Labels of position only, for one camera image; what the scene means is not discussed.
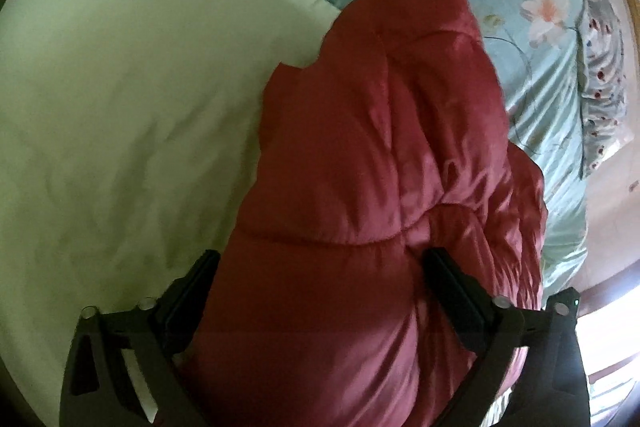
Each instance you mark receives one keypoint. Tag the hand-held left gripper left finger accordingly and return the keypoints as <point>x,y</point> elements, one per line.
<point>187,302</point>

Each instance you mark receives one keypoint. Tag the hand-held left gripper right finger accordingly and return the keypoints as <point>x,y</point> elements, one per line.
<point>460,302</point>

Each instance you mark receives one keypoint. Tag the red quilted jacket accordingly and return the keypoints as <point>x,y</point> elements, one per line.
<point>370,187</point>

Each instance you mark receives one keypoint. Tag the light green blanket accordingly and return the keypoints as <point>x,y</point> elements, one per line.
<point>130,107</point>

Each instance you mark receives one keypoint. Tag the grey printed pillow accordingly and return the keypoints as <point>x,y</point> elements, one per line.
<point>602,72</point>

